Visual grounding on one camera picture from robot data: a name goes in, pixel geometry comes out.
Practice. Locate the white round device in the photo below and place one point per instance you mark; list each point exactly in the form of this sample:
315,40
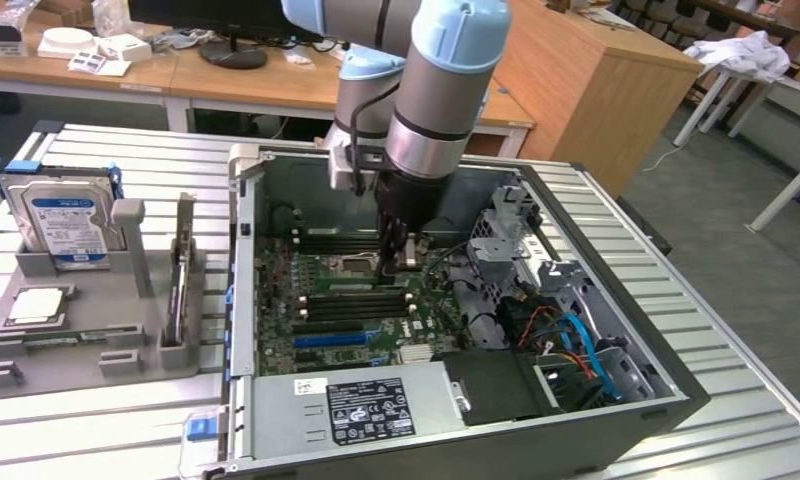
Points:
66,42

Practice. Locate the hard disk blue caddy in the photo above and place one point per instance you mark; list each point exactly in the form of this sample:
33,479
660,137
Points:
59,215

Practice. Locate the blue expansion slot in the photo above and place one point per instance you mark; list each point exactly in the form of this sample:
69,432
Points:
329,341

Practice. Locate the metal disk bay cage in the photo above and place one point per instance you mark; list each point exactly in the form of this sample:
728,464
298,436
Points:
506,240

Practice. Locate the wooden cabinet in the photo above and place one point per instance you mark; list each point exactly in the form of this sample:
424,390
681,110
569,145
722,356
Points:
593,90

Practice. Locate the silver chipset heatsink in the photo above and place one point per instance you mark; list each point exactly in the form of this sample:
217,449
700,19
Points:
416,353

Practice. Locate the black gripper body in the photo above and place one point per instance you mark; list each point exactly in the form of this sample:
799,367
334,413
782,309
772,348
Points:
409,197

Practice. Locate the open black PC case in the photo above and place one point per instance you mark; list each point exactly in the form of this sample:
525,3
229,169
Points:
573,300

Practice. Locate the blue case latch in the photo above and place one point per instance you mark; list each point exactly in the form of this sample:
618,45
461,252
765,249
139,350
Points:
197,430

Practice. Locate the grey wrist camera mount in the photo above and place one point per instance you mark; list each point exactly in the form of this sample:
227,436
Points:
343,167

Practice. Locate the white crumpled cloth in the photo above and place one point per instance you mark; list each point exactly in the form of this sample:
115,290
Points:
740,57

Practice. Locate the grey parts rack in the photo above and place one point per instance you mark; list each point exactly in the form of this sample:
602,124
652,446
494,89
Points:
113,310

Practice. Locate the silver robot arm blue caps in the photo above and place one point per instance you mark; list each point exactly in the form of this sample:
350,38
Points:
440,75

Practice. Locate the white frame table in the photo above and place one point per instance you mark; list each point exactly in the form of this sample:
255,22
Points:
773,140

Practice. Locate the black computer monitor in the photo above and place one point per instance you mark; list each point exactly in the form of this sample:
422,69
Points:
233,50

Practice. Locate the silver power supply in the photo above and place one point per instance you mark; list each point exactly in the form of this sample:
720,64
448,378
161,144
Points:
286,415

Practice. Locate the silver CPU chip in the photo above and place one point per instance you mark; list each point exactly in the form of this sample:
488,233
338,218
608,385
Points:
35,305

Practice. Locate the black RAM slot bank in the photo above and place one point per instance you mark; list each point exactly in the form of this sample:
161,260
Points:
359,306
339,240

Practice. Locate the white printed sheets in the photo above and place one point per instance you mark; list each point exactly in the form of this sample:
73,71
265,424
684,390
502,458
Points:
95,64

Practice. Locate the CPU socket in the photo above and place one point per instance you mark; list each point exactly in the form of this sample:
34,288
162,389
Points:
346,264

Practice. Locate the green RAM stick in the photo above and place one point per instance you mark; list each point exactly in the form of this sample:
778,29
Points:
59,339

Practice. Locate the green motherboard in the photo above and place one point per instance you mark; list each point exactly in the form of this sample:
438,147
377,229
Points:
353,345

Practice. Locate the graphics card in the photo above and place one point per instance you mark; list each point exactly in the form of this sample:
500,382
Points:
181,270

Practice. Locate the wooden desk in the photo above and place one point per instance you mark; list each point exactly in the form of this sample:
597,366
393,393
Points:
239,85

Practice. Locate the clear plastic bag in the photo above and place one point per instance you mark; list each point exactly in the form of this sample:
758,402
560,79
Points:
15,11

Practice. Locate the white cardboard box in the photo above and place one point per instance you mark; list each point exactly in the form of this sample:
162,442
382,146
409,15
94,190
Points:
126,49

